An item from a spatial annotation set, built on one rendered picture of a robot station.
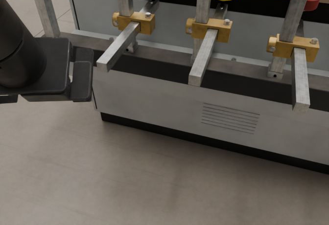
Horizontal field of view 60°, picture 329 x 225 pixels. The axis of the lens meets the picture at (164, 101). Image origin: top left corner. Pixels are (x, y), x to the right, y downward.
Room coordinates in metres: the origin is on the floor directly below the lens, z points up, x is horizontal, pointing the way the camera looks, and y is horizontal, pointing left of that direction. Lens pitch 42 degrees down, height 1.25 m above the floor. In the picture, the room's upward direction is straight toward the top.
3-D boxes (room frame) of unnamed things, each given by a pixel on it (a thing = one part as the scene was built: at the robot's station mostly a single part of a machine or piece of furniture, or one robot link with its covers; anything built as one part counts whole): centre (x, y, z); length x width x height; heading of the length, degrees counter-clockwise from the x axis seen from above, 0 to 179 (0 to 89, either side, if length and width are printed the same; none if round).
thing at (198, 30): (0.80, -0.14, 0.82); 0.14 x 0.06 x 0.05; 73
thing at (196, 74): (0.75, -0.14, 0.82); 0.43 x 0.03 x 0.04; 163
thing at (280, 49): (0.73, -0.37, 0.81); 0.14 x 0.06 x 0.05; 73
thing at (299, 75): (0.68, -0.38, 0.80); 0.43 x 0.03 x 0.04; 163
